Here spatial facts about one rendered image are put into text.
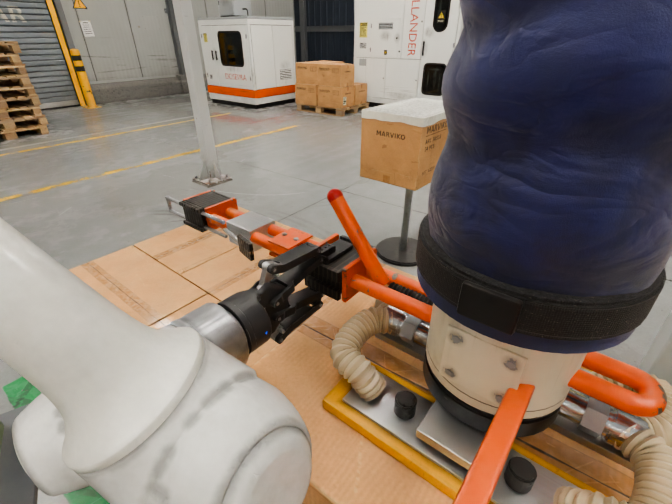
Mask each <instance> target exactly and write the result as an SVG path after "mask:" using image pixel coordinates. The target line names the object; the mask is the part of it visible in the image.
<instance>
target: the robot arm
mask: <svg viewBox="0 0 672 504"><path fill-rule="evenodd" d="M352 249H353V244H351V243H349V242H346V241H343V240H341V239H338V240H336V241H335V242H333V243H331V244H329V243H328V244H325V245H323V246H322V247H320V246H317V245H315V244H312V243H310V242H306V243H303V244H301V245H300V246H297V247H295V248H293V249H291V250H289V251H287V252H285V253H283V254H281V255H279V256H276V257H274V258H272V259H262V260H260V261H259V263H258V267H259V268H261V269H262V272H261V276H260V280H258V281H256V282H255V283H254V285H253V286H252V287H251V288H250V289H248V290H245V291H239V292H236V293H235V294H233V295H231V296H229V297H228V298H226V299H224V300H222V301H221V302H219V303H217V304H215V303H206V304H204V305H202V306H200V307H199V308H197V309H195V310H193V311H191V312H190V313H188V314H186V315H184V316H183V317H181V318H179V319H176V320H174V321H172V322H171V323H170V324H168V325H166V326H164V327H162V328H160V329H155V328H152V327H149V326H146V325H144V324H143V323H141V322H139V321H137V320H136V319H134V318H133V317H131V316H130V315H128V314H127V313H125V312H124V311H122V310H121V309H120V308H118V307H117V306H115V305H114V304H113V303H111V302H110V301H109V300H107V299H106V298H105V297H103V296H102V295H101V294H99V293H98V292H97V291H95V290H94V289H93V288H92V287H90V286H89V285H88V284H86V283H85V282H84V281H82V280H81V279H80V278H78V277H77V276H76V275H75V274H73V273H72V272H71V271H69V270H68V269H67V268H65V267H64V266H63V265H61V264H60V263H59V262H58V261H56V260H55V259H54V258H52V257H51V256H50V255H48V254H47V253H46V252H44V251H43V250H42V249H41V248H39V247H38V246H37V245H35V244H34V243H33V242H31V241H30V240H29V239H28V238H26V237H25V236H24V235H22V234H21V233H20V232H19V231H17V230H16V229H15V228H13V227H12V226H11V225H10V224H8V223H7V222H6V221H4V220H3V219H2V218H1V217H0V359H1V360H3V361H4V362H5V363H6V364H8V365H9V366H10V367H11V368H13V369H14V370H15V371H16V372H18V373H19V374H20V375H21V376H23V377H24V378H25V379H26V380H28V381H29V382H30V383H31V384H32V385H33V386H35V387H36V388H37V389H38V390H39V391H40V392H41V394H40V395H39V396H38V397H37V398H35V399H34V400H33V401H32V402H31V403H30V404H29V405H28V406H27V407H26V408H25V409H24V410H23V411H22V412H21V413H20V414H19V415H18V416H17V417H16V418H15V420H14V422H13V425H12V437H13V443H14V447H15V451H16V454H17V457H18V459H19V461H20V463H21V465H22V467H23V469H24V470H25V472H26V473H27V474H28V476H29V477H30V478H31V480H32V481H33V483H34V484H35V485H36V486H37V487H38V489H39V490H40V491H42V492H43V493H44V494H46V495H48V496H58V495H62V494H66V493H70V492H73V491H76V490H79V489H82V488H85V487H88V486H91V487H92V488H94V489H95V490H96V491H97V492H98V493H99V494H100V495H101V496H102V497H103V498H104V499H106V500H107V501H108V502H109V503H110V504H302V503H303V501H304V499H305V496H306V493H307V490H308V487H309V483H310V479H311V472H312V443H311V437H310V434H309V432H308V429H307V427H306V425H305V423H304V421H303V419H302V417H301V416H300V414H299V413H298V411H297V410H296V408H295V407H294V406H293V404H292V403H291V402H290V401H289V400H288V399H287V398H286V396H285V395H284V394H283V393H282V392H281V391H280V390H278V389H277V388H276V387H274V386H273V385H271V384H269V383H267V382H266V381H264V380H262V379H260V378H258V377H257V374H256V371H255V370H254V369H252V368H251V367H249V366H247V365H246V363H247V362H248V359H249V355H250V354H251V353H252V352H254V351H255V350H256V349H258V348H259V347H260V346H262V345H263V344H264V343H266V342H267V341H268V340H269V339H270V338H271V339H272V340H274V341H275V342H277V343H278V344H281V343H282V342H283V341H284V340H285V339H286V337H287V336H288V335H289V334H290V333H291V332H292V331H293V330H294V329H295V328H297V327H298V326H299V325H300V324H302V323H303V322H304V321H305V320H306V319H308V318H309V317H310V316H311V315H313V314H314V313H315V312H316V311H317V310H319V309H320V308H321V307H322V305H323V302H322V301H321V298H322V297H323V296H324V294H322V293H320V292H319V291H316V290H314V289H312V288H311V287H306V288H304V289H302V290H299V291H297V292H295V293H293V292H294V291H295V287H296V286H297V285H298V284H299V283H300V282H301V281H302V280H303V279H305V278H306V277H307V276H308V275H309V274H310V273H311V272H312V271H314V270H315V269H316V268H317V267H318V266H319V265H320V264H321V263H323V264H325V265H328V264H330V263H332V262H333V261H335V260H336V259H338V258H339V257H341V256H342V255H344V254H345V253H347V252H348V251H350V250H352ZM280 273H283V274H282V275H280ZM273 277H274V278H273ZM272 278H273V279H272ZM271 279H272V280H271ZM310 304H311V305H313V306H310Z"/></svg>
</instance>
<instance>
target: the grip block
mask: <svg viewBox="0 0 672 504"><path fill-rule="evenodd" d="M338 239H339V234H337V233H335V234H333V235H332V236H330V237H328V238H326V239H325V240H323V241H321V242H320V243H318V244H316V245H317V246H320V247H322V246H323V245H325V244H328V243H329V244H331V243H333V242H335V241H336V240H338ZM340 239H341V240H343V241H346V242H349V243H351V244H352V242H351V240H350V238H349V237H347V236H345V235H341V236H340ZM365 272H366V267H365V266H364V264H363V262H362V260H361V258H360V256H359V255H358V253H357V251H356V249H355V247H354V246H353V249H352V250H350V251H348V252H347V253H345V254H344V255H342V256H341V257H339V258H338V259H336V260H335V261H333V262H332V263H330V264H328V265H325V264H323V263H321V264H320V265H319V266H318V267H317V268H316V269H315V270H314V271H312V272H311V273H310V274H309V275H308V276H307V277H306V278H305V285H306V286H308V287H311V288H312V289H314V290H316V291H319V292H320V293H322V294H324V295H326V296H328V297H330V298H332V299H334V300H336V301H339V300H340V299H341V294H342V301H343V302H345V303H346V302H347V301H348V300H350V299H351V298H352V297H353V296H355V295H356V294H357V293H358V292H359V291H358V290H355V289H353V288H351V287H350V281H351V279H352V277H353V276H354V275H355V274H358V275H360V276H363V277H365V278H367V279H370V280H372V278H371V277H368V276H366V273H365ZM372 281H373V280H372Z"/></svg>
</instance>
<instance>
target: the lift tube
mask: <svg viewBox="0 0 672 504"><path fill-rule="evenodd" d="M459 1H460V7H461V14H462V20H463V29H462V32H461V35H460V38H459V40H458V43H457V45H456V47H455V49H454V51H453V53H452V55H451V57H450V59H449V61H448V64H447V66H446V69H445V72H444V74H443V80H442V88H441V92H442V101H443V107H444V111H445V116H446V121H447V126H448V135H447V139H446V143H445V146H444V148H443V150H442V152H441V155H440V157H439V159H438V162H437V164H436V167H435V170H434V173H433V176H432V180H431V184H430V190H429V199H428V217H429V229H430V235H431V237H432V238H433V239H434V241H435V242H436V243H437V244H438V245H439V246H440V247H441V248H442V249H443V251H444V252H445V253H446V254H447V255H448V256H449V257H450V258H451V259H453V260H455V261H456V262H458V263H460V264H462V265H463V266H465V267H467V268H470V269H472V270H474V271H477V272H479V273H481V274H483V275H486V276H488V277H490V278H493V279H495V280H497V281H500V282H503V283H507V284H510V285H513V286H516V287H521V288H527V289H533V290H539V291H545V292H551V293H557V294H564V295H572V296H579V297H590V296H607V295H618V294H628V293H638V292H640V291H642V290H644V289H646V288H649V287H650V286H651V285H652V284H653V282H654V281H655V280H656V279H657V277H658V276H659V275H660V273H661V272H662V270H663V269H664V267H665V265H666V264H667V262H668V260H669V259H670V257H671V255H672V0H459ZM417 276H418V280H419V283H420V285H421V287H422V289H423V290H424V292H425V293H426V295H427V297H428V298H429V299H430V300H431V301H432V302H433V303H434V304H435V305H436V306H437V307H438V308H439V309H441V310H442V311H443V312H444V313H446V314H447V315H448V316H449V317H451V318H453V319H454V320H456V321H457V322H459V323H461V324H462V325H464V326H466V327H468V328H470V329H472V330H474V331H476V332H478V333H480V334H482V335H484V336H487V337H490V338H492V339H495V340H497V341H500V342H503V343H507V344H510V345H514V346H517V347H521V348H525V349H530V350H536V351H541V352H549V353H561V354H580V353H590V352H597V351H603V350H606V349H608V348H611V347H614V346H617V345H619V344H620V343H622V342H623V341H625V340H627V339H628V338H629V337H630V336H631V334H632V333H633V332H634V331H635V329H633V330H632V331H630V332H628V333H625V334H622V335H619V336H616V337H613V338H607V339H600V340H589V341H565V340H553V339H545V338H540V337H534V336H528V335H524V334H521V333H517V332H514V334H512V335H508V334H505V333H503V332H501V331H498V330H496V329H493V328H491V327H489V326H486V325H484V324H482V323H479V322H477V321H474V320H472V319H470V318H467V317H465V316H463V315H460V314H458V313H457V307H455V306H454V305H452V304H451V303H449V302H448V301H447V300H445V299H444V298H443V297H441V296H440V295H439V294H438V293H436V292H435V291H434V290H433V289H432V287H431V286H430V285H429V284H428V283H427V282H426V281H425V279H424V278H423V276H422V275H421V274H420V271H419V269H418V266H417Z"/></svg>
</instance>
